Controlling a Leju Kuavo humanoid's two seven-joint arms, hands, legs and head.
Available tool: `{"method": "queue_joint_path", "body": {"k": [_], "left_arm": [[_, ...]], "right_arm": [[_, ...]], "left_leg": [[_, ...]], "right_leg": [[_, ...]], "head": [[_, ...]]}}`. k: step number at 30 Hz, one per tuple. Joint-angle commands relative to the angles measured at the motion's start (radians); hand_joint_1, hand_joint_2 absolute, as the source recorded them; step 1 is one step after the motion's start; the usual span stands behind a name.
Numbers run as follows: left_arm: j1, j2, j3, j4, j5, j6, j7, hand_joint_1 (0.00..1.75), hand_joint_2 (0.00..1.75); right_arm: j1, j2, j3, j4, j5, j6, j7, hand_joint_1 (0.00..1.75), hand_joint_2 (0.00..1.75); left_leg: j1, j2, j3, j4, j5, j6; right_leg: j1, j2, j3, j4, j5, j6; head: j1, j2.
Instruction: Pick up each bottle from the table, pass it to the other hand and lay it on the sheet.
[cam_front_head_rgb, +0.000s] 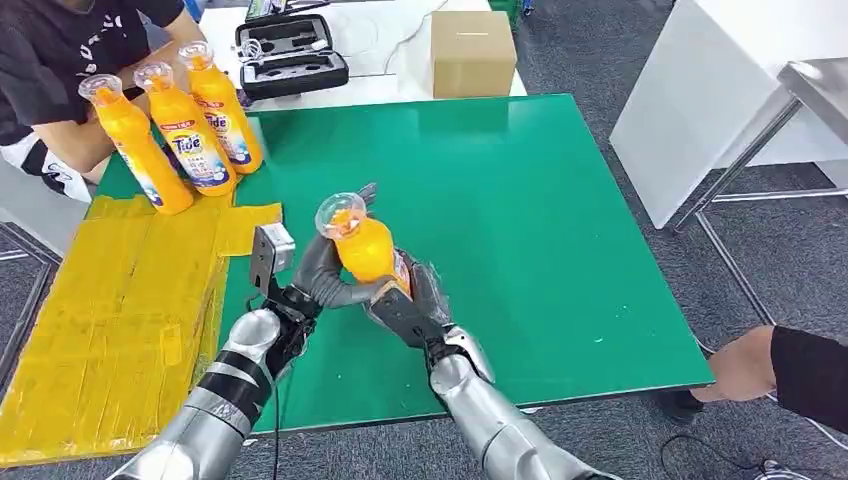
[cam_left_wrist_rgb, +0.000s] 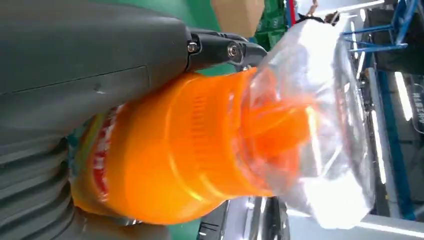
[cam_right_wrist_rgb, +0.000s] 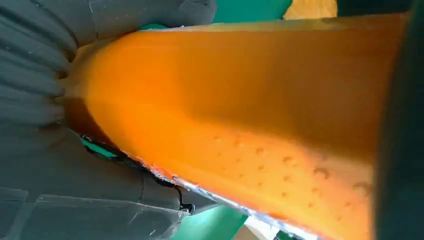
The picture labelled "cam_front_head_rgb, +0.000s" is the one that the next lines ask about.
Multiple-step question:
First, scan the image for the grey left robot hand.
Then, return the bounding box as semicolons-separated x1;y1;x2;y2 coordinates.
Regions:
291;184;392;311

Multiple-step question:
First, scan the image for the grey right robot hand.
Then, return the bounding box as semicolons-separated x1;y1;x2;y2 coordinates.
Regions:
367;248;458;349

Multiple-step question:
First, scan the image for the orange detergent bottle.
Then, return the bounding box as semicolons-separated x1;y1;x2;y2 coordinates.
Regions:
78;74;195;215
315;192;413;299
133;62;237;197
177;40;264;176

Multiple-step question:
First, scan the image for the green table mat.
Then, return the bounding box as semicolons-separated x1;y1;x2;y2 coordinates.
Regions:
86;92;715;435

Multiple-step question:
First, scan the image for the black open tool case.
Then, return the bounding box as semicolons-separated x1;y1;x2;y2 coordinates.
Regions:
235;14;350;101

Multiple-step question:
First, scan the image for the white table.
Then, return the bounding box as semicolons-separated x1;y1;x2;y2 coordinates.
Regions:
198;0;528;113

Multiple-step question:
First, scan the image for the brown cardboard box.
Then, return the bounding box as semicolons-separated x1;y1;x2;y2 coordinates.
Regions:
430;10;518;99

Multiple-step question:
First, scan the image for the white seat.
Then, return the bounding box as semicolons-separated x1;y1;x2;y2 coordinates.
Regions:
0;158;91;260

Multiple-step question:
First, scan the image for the green crate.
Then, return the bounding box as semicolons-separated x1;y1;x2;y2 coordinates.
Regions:
488;0;533;29

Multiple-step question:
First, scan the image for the white panel desk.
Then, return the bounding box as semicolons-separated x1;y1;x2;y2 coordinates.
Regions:
609;0;848;230

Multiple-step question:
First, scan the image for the seated person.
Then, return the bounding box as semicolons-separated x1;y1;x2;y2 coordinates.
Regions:
0;0;207;203

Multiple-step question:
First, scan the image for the steel bench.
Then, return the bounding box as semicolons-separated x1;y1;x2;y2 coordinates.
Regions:
665;58;848;326

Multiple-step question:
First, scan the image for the metal floor frame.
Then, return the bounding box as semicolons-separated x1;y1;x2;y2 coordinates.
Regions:
0;221;61;386

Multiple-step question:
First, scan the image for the black floor cable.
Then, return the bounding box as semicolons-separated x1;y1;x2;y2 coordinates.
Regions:
659;433;819;480

